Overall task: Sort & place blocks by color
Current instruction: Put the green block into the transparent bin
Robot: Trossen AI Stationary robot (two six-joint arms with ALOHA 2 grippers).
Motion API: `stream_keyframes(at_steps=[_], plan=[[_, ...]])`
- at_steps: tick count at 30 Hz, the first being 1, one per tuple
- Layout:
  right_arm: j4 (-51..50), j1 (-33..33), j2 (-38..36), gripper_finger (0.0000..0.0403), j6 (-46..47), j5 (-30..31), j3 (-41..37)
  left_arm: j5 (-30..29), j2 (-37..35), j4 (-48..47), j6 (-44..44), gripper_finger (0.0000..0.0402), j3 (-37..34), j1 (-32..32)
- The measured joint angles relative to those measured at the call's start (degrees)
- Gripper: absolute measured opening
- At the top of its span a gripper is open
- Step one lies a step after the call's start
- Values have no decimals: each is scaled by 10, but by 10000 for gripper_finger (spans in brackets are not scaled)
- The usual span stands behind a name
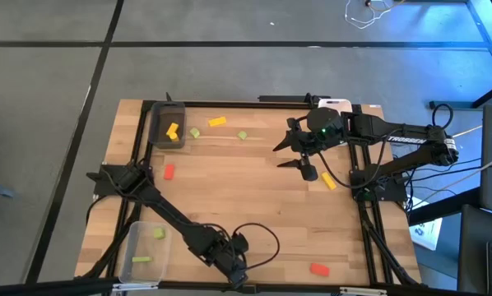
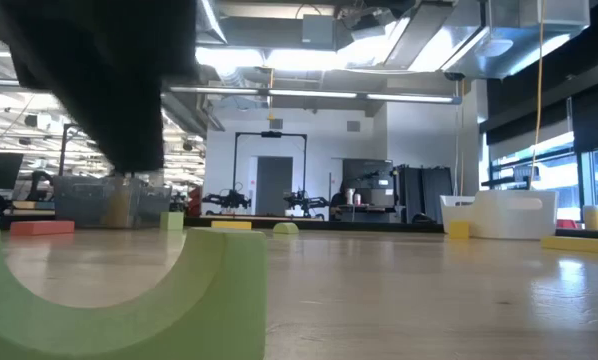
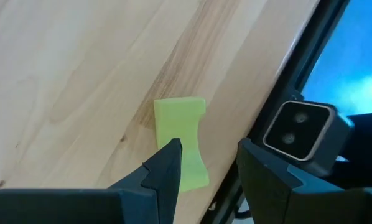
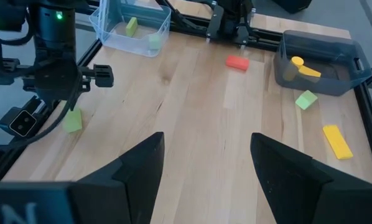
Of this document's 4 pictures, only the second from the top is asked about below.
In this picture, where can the black table frame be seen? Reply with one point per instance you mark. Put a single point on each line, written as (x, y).
(369, 226)

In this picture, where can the red foam block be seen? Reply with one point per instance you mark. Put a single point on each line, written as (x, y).
(41, 228)

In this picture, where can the dark grey cabinet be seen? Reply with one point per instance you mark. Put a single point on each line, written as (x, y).
(424, 192)

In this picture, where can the long thin yellow block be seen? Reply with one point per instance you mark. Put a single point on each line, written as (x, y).
(579, 244)

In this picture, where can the grey ceiling box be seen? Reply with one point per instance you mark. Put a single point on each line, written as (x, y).
(319, 29)

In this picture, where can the yellow roll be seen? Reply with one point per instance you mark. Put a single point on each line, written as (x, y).
(595, 217)

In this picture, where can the long ceiling light strip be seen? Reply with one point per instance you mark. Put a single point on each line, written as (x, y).
(409, 98)

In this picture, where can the silver air duct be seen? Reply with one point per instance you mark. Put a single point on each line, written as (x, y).
(504, 35)

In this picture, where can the grey wall vent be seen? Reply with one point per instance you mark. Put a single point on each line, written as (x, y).
(276, 124)
(353, 126)

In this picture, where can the background black robot arm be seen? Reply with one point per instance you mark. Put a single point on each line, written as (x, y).
(229, 201)
(304, 201)

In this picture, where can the green cube block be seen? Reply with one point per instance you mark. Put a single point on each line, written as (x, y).
(171, 221)

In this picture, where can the black gantry frame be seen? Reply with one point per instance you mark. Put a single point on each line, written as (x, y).
(63, 150)
(271, 134)

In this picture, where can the white plastic bin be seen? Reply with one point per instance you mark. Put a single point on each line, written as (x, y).
(504, 220)

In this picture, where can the background wooden table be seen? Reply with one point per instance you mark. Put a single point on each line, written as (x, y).
(259, 217)

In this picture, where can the grey door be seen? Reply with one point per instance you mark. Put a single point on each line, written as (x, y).
(274, 175)

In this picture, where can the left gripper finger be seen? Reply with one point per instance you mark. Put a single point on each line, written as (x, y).
(129, 130)

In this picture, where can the white bottle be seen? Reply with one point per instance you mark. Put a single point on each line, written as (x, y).
(357, 199)
(349, 196)

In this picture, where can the yellow rectangular block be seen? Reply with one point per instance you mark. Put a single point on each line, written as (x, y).
(231, 225)
(458, 230)

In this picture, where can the green half-round block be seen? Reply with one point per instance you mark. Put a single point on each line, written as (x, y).
(285, 229)

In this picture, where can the small red background object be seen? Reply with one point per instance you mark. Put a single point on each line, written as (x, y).
(566, 224)

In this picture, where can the clear plastic storage bin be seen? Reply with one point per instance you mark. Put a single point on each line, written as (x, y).
(79, 205)

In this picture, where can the green arch block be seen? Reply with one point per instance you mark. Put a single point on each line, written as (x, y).
(219, 300)

